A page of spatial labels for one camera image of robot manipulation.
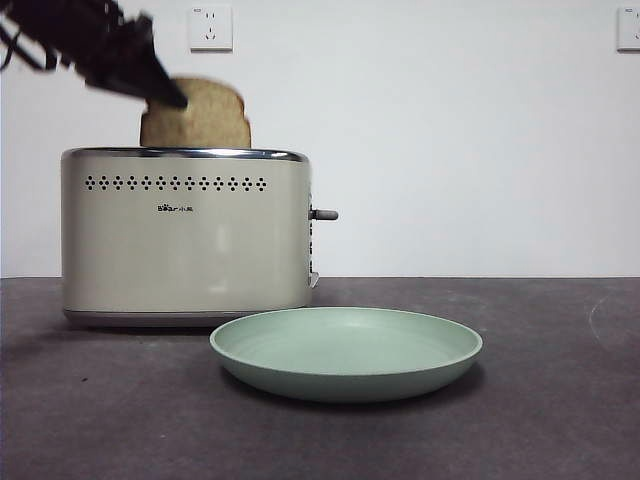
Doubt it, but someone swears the white wall socket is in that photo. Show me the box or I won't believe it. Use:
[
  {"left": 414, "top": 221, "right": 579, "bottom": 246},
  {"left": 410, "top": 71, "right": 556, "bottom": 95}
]
[
  {"left": 615, "top": 7, "right": 640, "bottom": 53},
  {"left": 188, "top": 4, "right": 234, "bottom": 54}
]

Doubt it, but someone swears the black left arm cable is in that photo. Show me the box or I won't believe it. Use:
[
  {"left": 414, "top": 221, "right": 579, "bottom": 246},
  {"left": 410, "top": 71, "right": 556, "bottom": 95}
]
[{"left": 0, "top": 19, "right": 57, "bottom": 75}]

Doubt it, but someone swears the pale green round plate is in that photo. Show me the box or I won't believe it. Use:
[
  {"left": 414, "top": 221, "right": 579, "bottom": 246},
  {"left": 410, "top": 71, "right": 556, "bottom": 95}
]
[{"left": 208, "top": 306, "right": 484, "bottom": 404}]

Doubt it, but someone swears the brown toast slice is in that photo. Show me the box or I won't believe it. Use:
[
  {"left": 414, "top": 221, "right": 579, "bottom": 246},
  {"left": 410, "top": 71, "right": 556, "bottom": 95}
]
[{"left": 139, "top": 76, "right": 253, "bottom": 150}]

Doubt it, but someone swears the cream two-slot toaster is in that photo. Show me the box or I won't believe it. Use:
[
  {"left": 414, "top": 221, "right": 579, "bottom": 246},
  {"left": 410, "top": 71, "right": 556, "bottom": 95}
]
[{"left": 60, "top": 146, "right": 340, "bottom": 334}]

